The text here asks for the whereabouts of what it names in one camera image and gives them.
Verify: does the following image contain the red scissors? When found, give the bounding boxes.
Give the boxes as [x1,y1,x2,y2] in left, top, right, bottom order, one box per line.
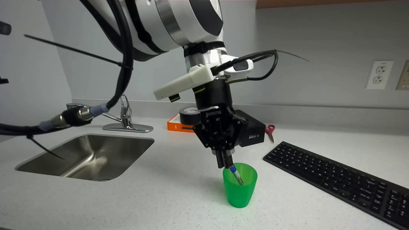
[264,124,276,143]

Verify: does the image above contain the roll of black tape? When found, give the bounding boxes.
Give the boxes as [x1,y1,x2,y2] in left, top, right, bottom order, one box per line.
[179,106,201,126]

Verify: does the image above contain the green plastic cup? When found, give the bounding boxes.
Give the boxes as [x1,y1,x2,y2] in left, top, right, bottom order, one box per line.
[222,162,258,209]

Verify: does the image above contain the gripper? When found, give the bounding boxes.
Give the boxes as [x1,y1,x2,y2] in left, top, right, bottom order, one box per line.
[192,79,249,169]

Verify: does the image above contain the orange box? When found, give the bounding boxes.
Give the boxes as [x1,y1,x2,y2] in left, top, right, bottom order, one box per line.
[166,113,196,133]

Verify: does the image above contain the blue pen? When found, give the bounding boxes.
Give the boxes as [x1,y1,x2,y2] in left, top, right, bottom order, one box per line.
[229,164,245,186]

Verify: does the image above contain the steel sink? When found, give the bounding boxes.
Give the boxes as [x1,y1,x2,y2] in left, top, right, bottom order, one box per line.
[15,133,155,182]

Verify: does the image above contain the black keyboard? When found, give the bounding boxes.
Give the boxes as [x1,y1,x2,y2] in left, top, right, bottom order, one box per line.
[263,141,409,230]

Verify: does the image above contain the black box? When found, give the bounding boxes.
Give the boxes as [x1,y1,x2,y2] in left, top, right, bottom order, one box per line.
[235,109,266,148]

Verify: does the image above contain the chrome tap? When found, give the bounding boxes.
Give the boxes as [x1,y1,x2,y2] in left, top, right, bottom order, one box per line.
[66,93,154,134]

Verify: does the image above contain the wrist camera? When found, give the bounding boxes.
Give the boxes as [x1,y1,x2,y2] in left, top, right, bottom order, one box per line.
[153,64,215,103]

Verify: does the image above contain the beige switch plate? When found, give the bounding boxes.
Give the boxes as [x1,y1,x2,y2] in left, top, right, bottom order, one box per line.
[396,60,409,91]

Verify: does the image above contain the white wall socket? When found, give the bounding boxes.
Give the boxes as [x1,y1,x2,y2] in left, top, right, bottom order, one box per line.
[365,60,394,90]

